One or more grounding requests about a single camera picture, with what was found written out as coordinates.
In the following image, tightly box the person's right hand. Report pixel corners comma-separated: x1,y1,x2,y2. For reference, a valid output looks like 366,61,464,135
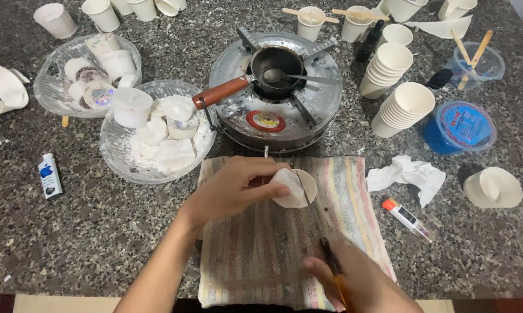
302,237,424,313

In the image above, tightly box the person's left hand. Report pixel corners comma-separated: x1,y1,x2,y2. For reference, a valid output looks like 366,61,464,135
180,156,292,228

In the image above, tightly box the orange handled knife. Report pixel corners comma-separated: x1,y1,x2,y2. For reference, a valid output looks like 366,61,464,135
296,171,352,313

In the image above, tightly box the striped cloth towel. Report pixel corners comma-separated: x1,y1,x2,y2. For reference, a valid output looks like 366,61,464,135
197,155,398,312

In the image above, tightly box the heap of white wax chunks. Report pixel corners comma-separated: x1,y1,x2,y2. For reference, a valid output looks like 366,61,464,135
130,94,200,173

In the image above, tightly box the clear lighter with orange cap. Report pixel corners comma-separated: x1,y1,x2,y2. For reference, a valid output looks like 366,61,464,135
381,198,434,244

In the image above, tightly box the round metal gas stove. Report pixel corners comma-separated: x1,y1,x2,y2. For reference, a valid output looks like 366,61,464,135
208,28,344,154

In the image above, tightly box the glass bowl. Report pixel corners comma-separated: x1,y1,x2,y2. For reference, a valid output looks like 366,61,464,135
99,79,219,185
33,33,143,119

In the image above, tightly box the crumpled white tissue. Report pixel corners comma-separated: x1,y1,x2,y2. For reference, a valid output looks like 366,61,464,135
365,155,447,209

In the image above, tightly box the white cylinder candle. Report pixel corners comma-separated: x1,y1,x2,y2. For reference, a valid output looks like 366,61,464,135
112,86,154,129

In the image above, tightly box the metal spoon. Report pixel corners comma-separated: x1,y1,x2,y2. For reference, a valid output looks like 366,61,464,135
262,68,343,86

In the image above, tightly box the torn open paper cup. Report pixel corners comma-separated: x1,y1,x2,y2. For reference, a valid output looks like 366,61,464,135
0,62,31,116
463,166,523,210

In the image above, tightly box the pile of round decorated candles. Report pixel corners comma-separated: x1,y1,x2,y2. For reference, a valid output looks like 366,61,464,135
63,33,139,110

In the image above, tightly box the white lighter with blue print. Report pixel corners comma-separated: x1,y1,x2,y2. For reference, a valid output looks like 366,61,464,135
38,152,64,201

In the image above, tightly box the white paper cup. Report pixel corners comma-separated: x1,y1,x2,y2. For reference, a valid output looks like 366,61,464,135
154,0,187,17
81,0,121,33
382,0,428,23
126,0,158,23
437,0,478,22
341,5,375,43
110,0,134,16
378,23,414,48
33,3,78,39
296,6,327,42

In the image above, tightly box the stack of white paper cups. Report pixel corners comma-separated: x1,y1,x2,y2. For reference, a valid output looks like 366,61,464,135
371,82,436,139
359,42,414,100

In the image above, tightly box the blue plastic container with lid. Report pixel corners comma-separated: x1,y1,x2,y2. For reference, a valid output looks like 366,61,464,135
422,100,498,156

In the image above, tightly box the dark glass bottle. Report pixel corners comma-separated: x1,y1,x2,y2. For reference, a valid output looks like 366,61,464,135
355,19,385,63
425,68,453,91

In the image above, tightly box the clear plastic cup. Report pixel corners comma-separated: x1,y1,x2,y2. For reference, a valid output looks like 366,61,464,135
443,42,506,92

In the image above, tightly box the torn white paper strip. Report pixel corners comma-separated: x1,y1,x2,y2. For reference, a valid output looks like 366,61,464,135
403,15,473,39

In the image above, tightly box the small pot with wooden handle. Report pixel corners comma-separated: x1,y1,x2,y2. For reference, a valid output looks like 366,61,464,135
192,45,308,110

